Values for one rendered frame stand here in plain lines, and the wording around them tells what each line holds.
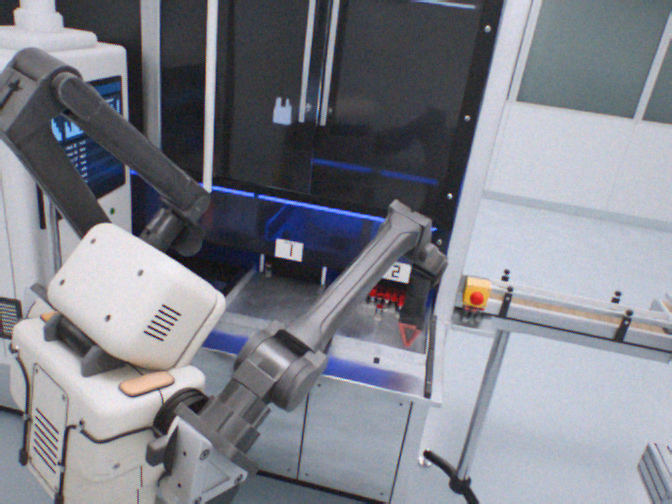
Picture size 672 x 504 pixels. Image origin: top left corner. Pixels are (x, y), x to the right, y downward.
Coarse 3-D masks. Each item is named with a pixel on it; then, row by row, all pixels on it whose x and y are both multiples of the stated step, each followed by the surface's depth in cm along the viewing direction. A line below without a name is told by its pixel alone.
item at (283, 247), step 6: (276, 240) 174; (282, 240) 173; (288, 240) 173; (276, 246) 175; (282, 246) 174; (288, 246) 174; (294, 246) 173; (300, 246) 173; (276, 252) 175; (282, 252) 175; (288, 252) 175; (294, 252) 174; (300, 252) 174; (294, 258) 175; (300, 258) 175
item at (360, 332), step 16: (352, 320) 167; (368, 320) 169; (384, 320) 170; (336, 336) 153; (352, 336) 159; (368, 336) 160; (384, 336) 161; (400, 336) 163; (368, 352) 153; (384, 352) 152; (400, 352) 151; (416, 352) 150
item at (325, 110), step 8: (336, 0) 138; (336, 8) 139; (336, 16) 140; (336, 24) 141; (336, 32) 142; (328, 48) 143; (328, 56) 144; (328, 64) 145; (328, 72) 145; (328, 80) 146; (328, 88) 147; (328, 96) 148; (328, 104) 149; (320, 112) 150; (328, 112) 154; (320, 120) 151
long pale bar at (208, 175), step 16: (208, 0) 143; (208, 16) 145; (208, 32) 146; (208, 48) 148; (208, 64) 150; (208, 80) 151; (208, 96) 153; (208, 112) 155; (208, 128) 156; (208, 144) 158; (208, 160) 160; (208, 176) 162; (208, 192) 165
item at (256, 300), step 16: (256, 272) 188; (240, 288) 175; (256, 288) 178; (272, 288) 179; (288, 288) 181; (304, 288) 182; (320, 288) 183; (240, 304) 167; (256, 304) 169; (272, 304) 170; (288, 304) 171; (304, 304) 172; (224, 320) 158; (240, 320) 157; (256, 320) 156; (272, 320) 155; (288, 320) 163
